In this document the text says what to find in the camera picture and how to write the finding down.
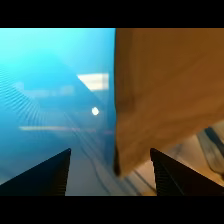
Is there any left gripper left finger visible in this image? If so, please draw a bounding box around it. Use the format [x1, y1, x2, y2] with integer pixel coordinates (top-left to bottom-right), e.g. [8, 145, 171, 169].
[0, 148, 72, 197]

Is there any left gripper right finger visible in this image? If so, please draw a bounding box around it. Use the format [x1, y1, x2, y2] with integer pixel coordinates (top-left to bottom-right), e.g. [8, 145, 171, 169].
[149, 148, 224, 197]

